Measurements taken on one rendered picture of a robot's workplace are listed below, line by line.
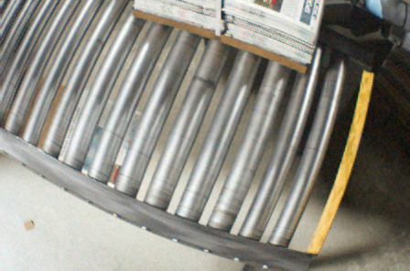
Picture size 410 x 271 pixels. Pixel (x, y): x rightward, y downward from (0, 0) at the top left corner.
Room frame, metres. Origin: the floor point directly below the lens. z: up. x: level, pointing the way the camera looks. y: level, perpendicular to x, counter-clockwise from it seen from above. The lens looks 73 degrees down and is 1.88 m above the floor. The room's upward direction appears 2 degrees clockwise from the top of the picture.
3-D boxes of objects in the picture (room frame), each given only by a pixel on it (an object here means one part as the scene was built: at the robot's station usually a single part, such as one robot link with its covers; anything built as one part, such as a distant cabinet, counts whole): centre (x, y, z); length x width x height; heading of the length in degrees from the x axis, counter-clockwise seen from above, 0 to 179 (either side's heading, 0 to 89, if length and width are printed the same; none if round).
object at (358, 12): (0.61, -0.40, 0.83); 0.12 x 0.08 x 0.09; 71
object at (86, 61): (0.46, 0.26, 0.77); 0.47 x 0.05 x 0.05; 161
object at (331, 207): (0.25, -0.30, 0.81); 0.43 x 0.03 x 0.02; 161
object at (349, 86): (0.50, -0.37, 0.34); 0.06 x 0.06 x 0.68; 71
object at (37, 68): (0.50, 0.39, 0.77); 0.47 x 0.05 x 0.05; 161
